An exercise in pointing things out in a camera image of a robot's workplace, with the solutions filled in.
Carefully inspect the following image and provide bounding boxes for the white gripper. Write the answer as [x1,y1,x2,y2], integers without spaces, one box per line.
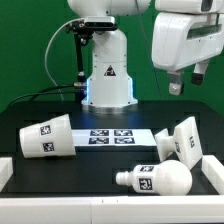
[152,12,224,96]

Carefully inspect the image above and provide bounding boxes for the white lamp bulb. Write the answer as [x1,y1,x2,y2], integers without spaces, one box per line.
[116,160,193,196]

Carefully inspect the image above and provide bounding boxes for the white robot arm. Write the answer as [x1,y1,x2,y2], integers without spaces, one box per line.
[67,0,224,113]

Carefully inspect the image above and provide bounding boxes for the white lamp shade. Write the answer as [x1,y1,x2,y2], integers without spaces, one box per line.
[19,114,76,158]

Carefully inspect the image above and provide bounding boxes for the white marker sheet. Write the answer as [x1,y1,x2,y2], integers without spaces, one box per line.
[72,129,156,146]

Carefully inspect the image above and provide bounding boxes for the white right rail block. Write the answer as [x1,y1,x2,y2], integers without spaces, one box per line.
[202,155,224,195]

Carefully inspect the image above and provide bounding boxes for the white rail block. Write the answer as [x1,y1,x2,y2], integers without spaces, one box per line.
[202,155,224,195]
[0,157,13,192]

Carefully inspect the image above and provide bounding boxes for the black camera on stand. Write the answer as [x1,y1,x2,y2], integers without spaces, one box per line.
[66,16,118,89]

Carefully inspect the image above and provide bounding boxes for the grey camera cable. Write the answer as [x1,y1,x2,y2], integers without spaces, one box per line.
[44,18,82,102]

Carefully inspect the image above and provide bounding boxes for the white front rail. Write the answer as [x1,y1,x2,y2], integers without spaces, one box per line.
[0,196,224,224]

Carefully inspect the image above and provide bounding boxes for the black cables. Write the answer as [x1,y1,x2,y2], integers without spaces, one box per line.
[6,84,88,108]

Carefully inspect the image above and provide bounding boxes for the white left rail block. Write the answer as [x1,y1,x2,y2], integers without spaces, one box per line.
[0,157,13,192]

